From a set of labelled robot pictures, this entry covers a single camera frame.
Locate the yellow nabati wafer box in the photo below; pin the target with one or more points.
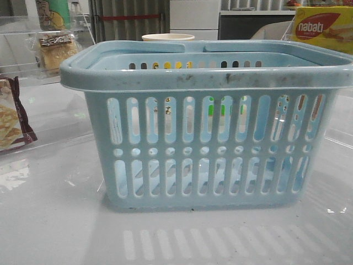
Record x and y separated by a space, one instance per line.
327 27

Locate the white cabinet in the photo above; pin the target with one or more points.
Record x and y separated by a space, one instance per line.
197 18

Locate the brown cracker snack bag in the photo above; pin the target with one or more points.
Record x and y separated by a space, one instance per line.
15 128

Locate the clear acrylic right stand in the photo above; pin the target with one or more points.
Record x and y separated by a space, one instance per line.
287 35

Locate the packaged bread slices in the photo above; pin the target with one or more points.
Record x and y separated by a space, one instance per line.
54 48

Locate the cartoon printed green package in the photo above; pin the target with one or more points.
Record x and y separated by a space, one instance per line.
53 15

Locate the light blue plastic basket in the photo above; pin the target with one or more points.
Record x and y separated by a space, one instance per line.
207 123

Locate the cream paper cup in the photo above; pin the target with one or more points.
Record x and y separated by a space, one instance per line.
168 37

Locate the clear acrylic display shelf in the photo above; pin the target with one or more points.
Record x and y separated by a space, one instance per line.
19 52

